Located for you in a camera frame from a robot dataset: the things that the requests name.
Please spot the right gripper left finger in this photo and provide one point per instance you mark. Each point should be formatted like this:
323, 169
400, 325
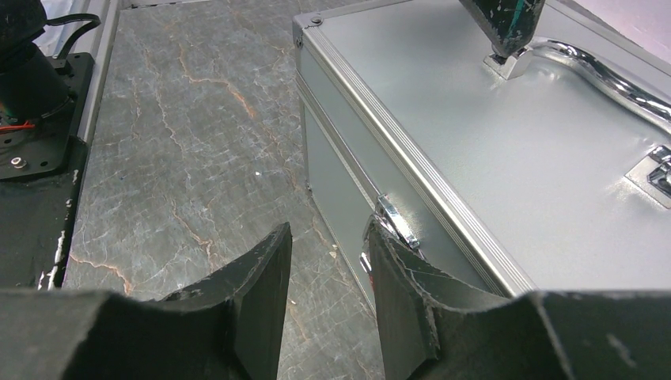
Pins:
228, 325

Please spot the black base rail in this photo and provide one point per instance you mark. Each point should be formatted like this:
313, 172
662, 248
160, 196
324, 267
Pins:
41, 183

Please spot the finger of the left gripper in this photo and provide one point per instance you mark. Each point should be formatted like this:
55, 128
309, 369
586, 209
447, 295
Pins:
508, 24

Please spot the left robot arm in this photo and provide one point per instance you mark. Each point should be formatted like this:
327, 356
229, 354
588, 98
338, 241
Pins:
31, 89

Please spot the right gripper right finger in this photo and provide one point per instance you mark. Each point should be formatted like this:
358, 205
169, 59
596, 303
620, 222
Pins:
434, 326

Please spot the grey metal case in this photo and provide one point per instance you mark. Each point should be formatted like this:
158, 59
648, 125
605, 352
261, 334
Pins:
557, 180

